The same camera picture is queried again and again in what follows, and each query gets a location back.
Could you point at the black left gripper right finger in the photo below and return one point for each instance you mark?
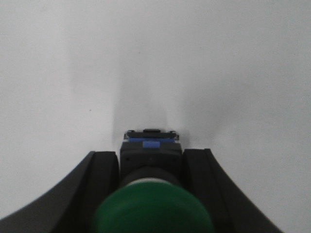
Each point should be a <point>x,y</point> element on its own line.
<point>231,211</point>

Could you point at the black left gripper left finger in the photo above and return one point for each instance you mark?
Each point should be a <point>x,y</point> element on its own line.
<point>69,206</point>

